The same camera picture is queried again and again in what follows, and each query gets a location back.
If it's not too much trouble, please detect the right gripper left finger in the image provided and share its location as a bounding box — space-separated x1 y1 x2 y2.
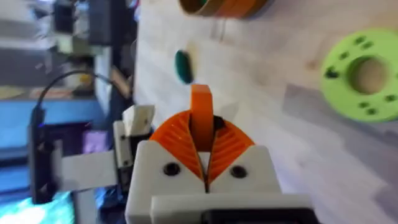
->
125 110 208 224

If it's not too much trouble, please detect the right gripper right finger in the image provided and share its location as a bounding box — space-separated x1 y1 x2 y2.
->
206 115 282 195

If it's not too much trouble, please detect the orange ribbed wedge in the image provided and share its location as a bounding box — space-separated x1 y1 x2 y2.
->
190 84 215 153

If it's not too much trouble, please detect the green toy vegetable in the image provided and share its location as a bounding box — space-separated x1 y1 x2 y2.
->
174 49 194 85

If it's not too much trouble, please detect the orange and brown bucket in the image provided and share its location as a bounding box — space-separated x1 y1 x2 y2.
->
178 0 270 19

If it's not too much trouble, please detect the green disc with holes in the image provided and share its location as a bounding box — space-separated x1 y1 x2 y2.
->
320 28 398 123

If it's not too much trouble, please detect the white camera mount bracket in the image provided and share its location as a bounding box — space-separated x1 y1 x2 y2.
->
52 141 119 192

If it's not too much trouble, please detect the black camera cable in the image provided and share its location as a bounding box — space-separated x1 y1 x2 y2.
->
36 70 114 110

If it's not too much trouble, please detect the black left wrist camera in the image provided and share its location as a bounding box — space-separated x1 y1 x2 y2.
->
28 106 62 205

